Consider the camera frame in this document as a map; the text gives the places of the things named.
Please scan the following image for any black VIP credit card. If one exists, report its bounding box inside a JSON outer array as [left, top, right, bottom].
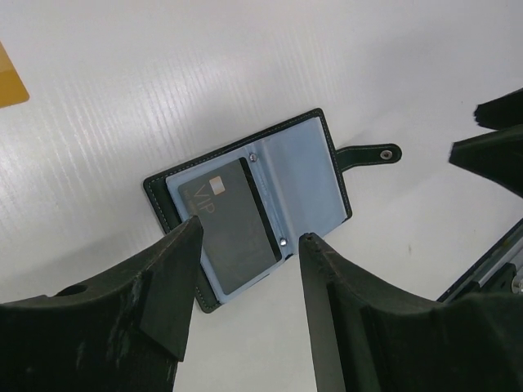
[[176, 158, 284, 303]]

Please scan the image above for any black leather card holder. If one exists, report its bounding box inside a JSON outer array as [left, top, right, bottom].
[[143, 109, 402, 313]]

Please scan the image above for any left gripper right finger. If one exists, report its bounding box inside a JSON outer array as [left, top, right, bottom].
[[299, 233, 522, 391]]

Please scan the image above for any gold credit card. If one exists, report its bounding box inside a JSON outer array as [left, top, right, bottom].
[[0, 44, 29, 108]]

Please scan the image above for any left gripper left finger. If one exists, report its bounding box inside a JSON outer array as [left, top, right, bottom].
[[1, 217, 203, 391]]

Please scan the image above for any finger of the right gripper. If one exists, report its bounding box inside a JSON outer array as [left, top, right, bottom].
[[449, 125, 522, 196], [474, 89, 523, 129]]

